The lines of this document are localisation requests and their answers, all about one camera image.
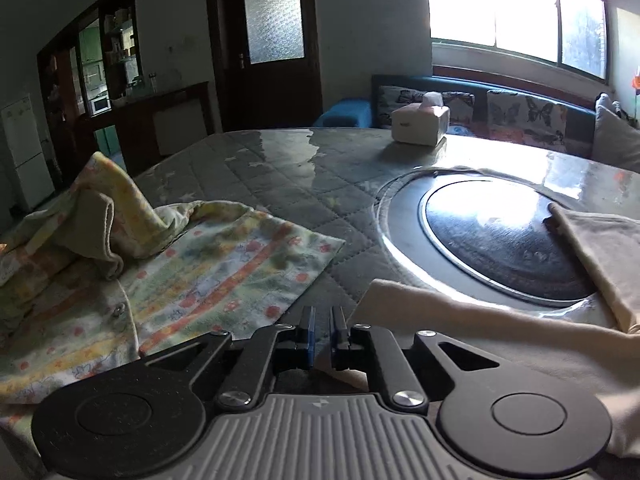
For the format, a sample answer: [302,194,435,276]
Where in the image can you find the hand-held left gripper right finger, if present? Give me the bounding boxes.
[329,305,503,411]

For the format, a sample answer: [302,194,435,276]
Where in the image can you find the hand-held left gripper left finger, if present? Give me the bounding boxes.
[142,305,317,409]

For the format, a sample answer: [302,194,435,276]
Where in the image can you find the floral print garment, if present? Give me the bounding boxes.
[0,151,347,406]

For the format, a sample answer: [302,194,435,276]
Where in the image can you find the cream long-sleeve garment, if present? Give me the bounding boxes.
[345,202,640,461]

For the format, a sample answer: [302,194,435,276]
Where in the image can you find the round black induction cooktop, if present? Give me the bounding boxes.
[419,172,598,306]

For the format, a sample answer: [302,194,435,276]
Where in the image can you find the blue corner sofa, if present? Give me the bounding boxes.
[312,74,640,161]

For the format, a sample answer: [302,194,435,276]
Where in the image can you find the white tissue box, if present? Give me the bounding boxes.
[391,91,451,147]

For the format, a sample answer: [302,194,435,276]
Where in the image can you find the dark wooden glazed door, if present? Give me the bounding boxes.
[205,0,326,133]

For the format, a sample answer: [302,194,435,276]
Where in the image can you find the dark wooden cabinet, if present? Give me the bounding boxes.
[75,81,211,176]

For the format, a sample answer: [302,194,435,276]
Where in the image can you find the dark wooden shelf unit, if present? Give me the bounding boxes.
[100,5,143,103]

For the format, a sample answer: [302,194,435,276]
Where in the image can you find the white refrigerator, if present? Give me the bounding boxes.
[0,92,56,211]

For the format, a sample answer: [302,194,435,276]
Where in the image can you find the grey pillow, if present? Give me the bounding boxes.
[591,94,640,173]

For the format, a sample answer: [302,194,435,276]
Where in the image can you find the window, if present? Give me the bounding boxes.
[425,0,613,83]

